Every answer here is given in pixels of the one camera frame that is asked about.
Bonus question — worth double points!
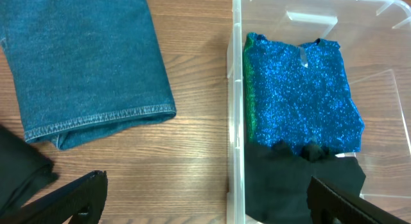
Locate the folded blue denim jeans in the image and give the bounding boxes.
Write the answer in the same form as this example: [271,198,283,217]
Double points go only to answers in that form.
[1,0,177,150]

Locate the clear plastic storage container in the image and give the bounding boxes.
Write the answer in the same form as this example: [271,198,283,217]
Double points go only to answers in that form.
[227,0,410,223]

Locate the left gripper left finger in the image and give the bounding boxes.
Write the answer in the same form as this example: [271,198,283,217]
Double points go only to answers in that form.
[1,171,108,224]

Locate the black cloth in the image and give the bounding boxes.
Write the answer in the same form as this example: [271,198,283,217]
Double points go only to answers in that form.
[244,142,366,224]
[1,126,58,216]

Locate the blue glitter fabric garment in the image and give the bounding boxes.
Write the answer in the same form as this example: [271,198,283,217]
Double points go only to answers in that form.
[242,33,365,154]

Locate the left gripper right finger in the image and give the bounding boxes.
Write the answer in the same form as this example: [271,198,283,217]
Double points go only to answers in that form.
[307,177,409,224]

